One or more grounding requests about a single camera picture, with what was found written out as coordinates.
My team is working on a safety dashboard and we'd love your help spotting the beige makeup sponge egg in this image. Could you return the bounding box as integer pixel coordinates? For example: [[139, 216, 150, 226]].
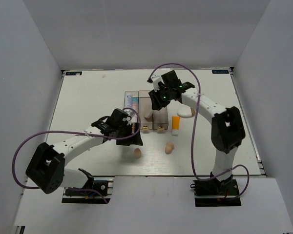
[[134, 148, 142, 158]]

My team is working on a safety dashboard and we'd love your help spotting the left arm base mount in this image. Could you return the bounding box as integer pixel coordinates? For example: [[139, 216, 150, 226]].
[[62, 177, 114, 204]]

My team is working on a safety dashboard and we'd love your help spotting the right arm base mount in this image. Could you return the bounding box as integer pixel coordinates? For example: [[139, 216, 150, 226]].
[[190, 179, 241, 207]]

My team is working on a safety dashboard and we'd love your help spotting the orange cosmetic tube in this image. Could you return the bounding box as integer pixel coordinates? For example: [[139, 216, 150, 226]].
[[171, 116, 181, 136]]

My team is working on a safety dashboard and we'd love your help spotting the pink teal item in organizer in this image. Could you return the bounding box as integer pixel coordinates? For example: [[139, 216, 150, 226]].
[[132, 97, 139, 112]]

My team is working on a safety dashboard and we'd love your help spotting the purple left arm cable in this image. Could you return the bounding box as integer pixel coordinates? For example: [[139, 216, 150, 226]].
[[11, 108, 143, 204]]

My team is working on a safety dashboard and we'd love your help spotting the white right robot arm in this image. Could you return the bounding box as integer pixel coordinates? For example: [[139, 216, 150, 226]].
[[147, 71, 246, 195]]

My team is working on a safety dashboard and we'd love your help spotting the clear acrylic organizer box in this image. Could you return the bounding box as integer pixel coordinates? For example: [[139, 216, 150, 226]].
[[124, 90, 169, 133]]

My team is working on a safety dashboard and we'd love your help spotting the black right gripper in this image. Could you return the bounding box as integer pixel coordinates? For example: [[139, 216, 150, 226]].
[[148, 84, 172, 111]]

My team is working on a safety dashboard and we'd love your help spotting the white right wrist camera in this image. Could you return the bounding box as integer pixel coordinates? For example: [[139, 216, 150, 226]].
[[147, 75, 162, 92]]

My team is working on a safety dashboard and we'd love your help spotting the beige gourd makeup sponge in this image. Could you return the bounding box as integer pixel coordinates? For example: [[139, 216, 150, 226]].
[[165, 142, 174, 155]]

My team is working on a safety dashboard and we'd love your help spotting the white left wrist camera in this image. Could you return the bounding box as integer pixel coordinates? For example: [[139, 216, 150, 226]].
[[123, 115, 132, 125]]

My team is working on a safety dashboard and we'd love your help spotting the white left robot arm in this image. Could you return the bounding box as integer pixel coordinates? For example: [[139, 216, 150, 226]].
[[25, 108, 143, 195]]

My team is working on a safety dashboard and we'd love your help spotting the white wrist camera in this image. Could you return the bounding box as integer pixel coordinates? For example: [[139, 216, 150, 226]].
[[147, 75, 162, 92], [123, 115, 132, 125]]

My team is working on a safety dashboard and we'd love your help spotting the round beige powder puff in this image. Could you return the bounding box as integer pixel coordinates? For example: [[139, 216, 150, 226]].
[[143, 109, 153, 119]]

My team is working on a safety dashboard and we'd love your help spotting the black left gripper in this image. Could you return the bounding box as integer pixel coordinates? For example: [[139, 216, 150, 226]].
[[115, 122, 143, 146]]

